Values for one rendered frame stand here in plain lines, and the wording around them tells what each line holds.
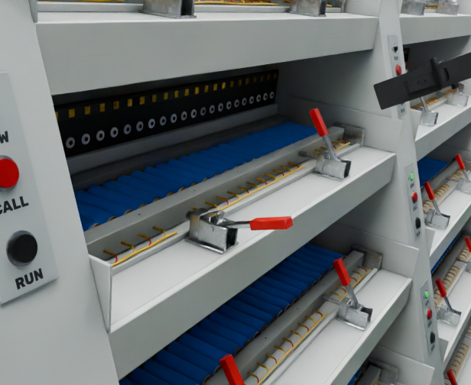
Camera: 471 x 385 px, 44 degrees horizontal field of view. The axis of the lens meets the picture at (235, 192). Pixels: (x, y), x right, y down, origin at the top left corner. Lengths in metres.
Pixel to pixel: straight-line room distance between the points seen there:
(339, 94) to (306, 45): 0.25
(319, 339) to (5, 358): 0.48
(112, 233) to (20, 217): 0.14
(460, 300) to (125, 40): 1.05
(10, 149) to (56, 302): 0.09
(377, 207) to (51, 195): 0.65
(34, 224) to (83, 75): 0.11
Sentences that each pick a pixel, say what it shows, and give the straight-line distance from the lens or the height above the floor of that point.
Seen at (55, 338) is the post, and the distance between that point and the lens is 0.37.
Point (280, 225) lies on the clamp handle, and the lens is 0.47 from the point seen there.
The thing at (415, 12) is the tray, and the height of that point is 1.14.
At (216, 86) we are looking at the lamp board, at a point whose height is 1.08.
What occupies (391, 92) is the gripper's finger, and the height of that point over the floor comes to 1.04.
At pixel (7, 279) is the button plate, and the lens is 0.34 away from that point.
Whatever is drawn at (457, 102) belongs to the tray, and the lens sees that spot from 1.39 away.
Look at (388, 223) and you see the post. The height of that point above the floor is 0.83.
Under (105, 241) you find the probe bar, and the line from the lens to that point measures 0.47.
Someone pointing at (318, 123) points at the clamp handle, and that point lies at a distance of 0.73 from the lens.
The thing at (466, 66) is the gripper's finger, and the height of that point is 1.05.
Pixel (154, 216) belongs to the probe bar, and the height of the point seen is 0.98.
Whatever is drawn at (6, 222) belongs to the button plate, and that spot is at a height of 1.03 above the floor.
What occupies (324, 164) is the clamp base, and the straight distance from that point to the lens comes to 0.73.
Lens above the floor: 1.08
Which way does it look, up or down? 10 degrees down
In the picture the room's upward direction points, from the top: 10 degrees counter-clockwise
